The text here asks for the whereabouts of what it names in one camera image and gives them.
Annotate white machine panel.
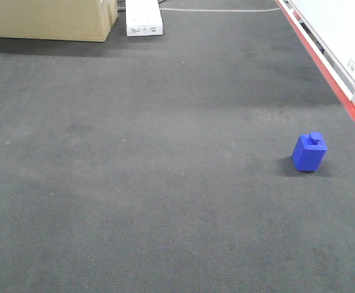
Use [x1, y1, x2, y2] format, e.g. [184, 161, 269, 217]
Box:
[282, 0, 355, 112]

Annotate blue plastic block part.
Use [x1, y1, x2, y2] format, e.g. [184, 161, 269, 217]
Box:
[291, 132, 328, 172]

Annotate large cardboard box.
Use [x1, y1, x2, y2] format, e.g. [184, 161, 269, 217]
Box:
[0, 0, 118, 42]

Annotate white long carton box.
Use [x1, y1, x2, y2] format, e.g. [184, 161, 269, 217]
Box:
[125, 0, 163, 37]

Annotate red conveyor side rail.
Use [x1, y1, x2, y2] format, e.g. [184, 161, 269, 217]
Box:
[276, 1, 355, 122]

